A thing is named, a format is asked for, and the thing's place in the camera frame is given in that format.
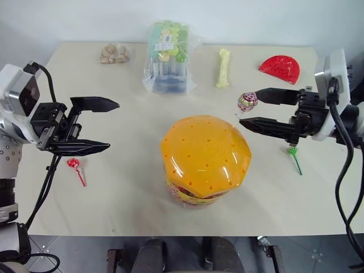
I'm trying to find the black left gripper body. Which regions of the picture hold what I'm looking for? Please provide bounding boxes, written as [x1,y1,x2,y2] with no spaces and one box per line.
[30,98,84,152]

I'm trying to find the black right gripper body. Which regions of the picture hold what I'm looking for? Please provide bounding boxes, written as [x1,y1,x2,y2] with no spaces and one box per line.
[288,89,331,143]

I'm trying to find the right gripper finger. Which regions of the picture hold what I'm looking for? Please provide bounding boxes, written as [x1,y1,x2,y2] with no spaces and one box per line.
[239,117,296,141]
[254,87,302,107]

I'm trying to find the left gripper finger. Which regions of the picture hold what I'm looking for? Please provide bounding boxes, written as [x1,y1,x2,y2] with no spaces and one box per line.
[69,96,121,114]
[48,138,111,157]

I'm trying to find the red and silver lollipop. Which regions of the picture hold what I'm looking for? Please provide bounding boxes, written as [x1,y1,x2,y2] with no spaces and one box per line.
[234,91,260,119]

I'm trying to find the burger-shaped jar, orange lid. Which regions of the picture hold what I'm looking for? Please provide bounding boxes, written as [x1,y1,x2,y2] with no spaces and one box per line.
[159,114,254,212]

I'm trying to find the red-white lollipop, red stick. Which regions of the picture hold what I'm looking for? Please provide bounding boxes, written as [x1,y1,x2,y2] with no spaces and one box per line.
[67,158,88,188]

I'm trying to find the red watermelon slice toy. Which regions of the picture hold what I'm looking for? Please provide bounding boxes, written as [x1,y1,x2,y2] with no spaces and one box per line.
[258,55,302,85]

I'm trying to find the green lollipop, green stick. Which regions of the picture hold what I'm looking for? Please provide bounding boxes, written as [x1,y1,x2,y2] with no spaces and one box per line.
[286,146,303,176]

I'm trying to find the clear bag of brown snacks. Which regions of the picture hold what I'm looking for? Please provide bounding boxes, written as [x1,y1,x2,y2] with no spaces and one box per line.
[98,42,135,66]

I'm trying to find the pale yellow bone toy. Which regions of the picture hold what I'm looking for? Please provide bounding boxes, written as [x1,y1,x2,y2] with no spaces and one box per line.
[214,48,232,89]

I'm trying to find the bagged tubes with green caps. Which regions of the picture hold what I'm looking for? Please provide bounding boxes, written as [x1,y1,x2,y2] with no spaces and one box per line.
[142,20,204,95]

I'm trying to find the dark rounded shape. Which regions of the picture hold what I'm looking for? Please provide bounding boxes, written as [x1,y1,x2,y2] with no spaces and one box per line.
[204,235,243,273]
[133,237,169,273]

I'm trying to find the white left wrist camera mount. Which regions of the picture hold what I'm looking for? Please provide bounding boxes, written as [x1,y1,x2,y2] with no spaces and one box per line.
[0,63,42,143]

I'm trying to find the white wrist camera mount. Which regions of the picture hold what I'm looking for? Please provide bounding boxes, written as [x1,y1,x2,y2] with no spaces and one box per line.
[0,63,42,143]
[312,47,351,142]

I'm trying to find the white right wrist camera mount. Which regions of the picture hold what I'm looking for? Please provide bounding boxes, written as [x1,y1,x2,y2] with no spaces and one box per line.
[312,47,351,142]

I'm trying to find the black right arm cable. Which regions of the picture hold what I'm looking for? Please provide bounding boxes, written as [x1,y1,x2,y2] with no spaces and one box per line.
[326,76,364,268]

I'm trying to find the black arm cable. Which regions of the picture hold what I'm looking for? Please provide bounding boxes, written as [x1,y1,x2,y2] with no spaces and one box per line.
[23,60,61,272]
[326,76,364,268]

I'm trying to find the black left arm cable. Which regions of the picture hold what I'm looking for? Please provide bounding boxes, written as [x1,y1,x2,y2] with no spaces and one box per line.
[23,60,61,272]

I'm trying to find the rusty metal frame bar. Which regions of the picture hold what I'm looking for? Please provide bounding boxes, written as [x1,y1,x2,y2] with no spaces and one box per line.
[106,248,123,273]
[257,235,286,273]

